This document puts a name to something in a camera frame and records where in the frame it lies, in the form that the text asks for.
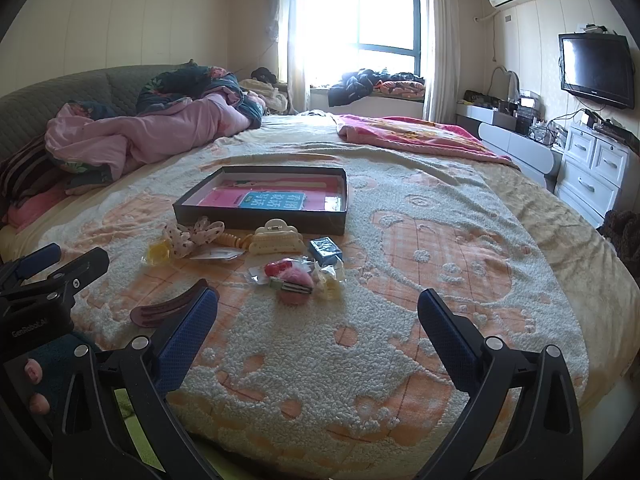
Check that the cream orange bedspread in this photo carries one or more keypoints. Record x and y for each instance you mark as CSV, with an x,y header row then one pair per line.
x,y
350,387

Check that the dark cardboard tray box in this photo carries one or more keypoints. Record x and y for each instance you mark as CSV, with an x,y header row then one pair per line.
x,y
312,199

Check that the grey green headboard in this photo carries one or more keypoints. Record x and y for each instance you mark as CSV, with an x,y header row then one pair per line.
x,y
26,111

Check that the dark clothes on sill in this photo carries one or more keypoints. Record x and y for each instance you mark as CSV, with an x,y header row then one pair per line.
x,y
358,85

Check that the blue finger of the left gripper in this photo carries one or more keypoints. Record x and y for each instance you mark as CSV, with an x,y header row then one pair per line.
x,y
68,280
32,264

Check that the white grey low cabinet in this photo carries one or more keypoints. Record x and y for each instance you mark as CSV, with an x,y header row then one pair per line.
x,y
497,132

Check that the pearl clips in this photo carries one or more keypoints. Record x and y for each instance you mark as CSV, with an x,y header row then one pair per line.
x,y
329,280

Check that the red pink blanket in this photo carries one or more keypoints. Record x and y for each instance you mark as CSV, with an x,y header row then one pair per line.
x,y
417,136

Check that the blue small box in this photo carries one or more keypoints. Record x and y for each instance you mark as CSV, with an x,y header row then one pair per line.
x,y
325,251

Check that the left hand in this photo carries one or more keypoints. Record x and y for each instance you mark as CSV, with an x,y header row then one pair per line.
x,y
38,403

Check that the cream claw hair clip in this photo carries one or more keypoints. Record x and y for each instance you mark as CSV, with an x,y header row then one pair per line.
x,y
276,237

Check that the white curtain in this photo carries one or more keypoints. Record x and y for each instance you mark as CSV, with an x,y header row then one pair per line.
x,y
291,58
441,57

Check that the white drawer cabinet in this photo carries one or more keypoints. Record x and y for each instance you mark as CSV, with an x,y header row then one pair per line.
x,y
597,174

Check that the red hair clip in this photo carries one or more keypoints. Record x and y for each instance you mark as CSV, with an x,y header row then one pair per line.
x,y
260,275

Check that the clear bag with white card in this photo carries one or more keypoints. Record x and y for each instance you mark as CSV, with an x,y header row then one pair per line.
x,y
216,253

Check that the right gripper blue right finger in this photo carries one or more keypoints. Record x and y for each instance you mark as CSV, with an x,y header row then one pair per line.
x,y
456,340

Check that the black wall television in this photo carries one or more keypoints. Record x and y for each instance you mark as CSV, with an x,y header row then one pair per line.
x,y
598,67

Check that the right white curtain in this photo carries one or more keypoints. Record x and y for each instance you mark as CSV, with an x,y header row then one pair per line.
x,y
441,57

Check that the window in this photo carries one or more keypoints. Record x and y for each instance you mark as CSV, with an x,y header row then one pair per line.
x,y
344,36

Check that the pink fluffy hair clip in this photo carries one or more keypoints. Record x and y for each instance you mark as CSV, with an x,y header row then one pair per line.
x,y
294,286

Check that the blue booklet in tray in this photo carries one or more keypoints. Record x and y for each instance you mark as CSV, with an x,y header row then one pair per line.
x,y
273,200

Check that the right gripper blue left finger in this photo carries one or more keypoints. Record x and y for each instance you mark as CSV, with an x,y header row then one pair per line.
x,y
179,338

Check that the pink quilt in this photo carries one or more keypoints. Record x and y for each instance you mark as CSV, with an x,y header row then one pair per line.
x,y
101,151

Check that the dark floral duvet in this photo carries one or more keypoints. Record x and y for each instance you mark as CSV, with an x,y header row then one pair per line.
x,y
193,82

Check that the left white curtain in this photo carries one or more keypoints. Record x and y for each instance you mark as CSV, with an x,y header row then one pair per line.
x,y
291,58

